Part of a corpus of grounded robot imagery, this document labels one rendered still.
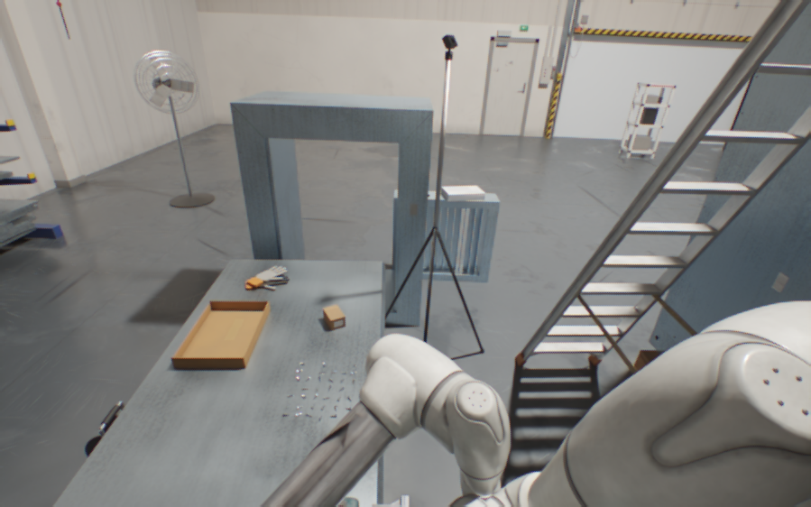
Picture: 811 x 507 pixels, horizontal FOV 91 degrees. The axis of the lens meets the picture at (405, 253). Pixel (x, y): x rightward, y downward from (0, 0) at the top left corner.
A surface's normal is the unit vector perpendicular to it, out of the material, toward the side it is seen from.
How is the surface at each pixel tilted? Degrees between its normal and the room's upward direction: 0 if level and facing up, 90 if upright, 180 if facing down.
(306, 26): 90
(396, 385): 33
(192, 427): 0
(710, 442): 73
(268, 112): 90
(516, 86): 90
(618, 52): 90
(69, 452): 0
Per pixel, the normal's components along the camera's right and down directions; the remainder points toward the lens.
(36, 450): 0.04, -0.89
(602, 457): -0.96, -0.01
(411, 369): -0.33, -0.63
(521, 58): -0.02, 0.46
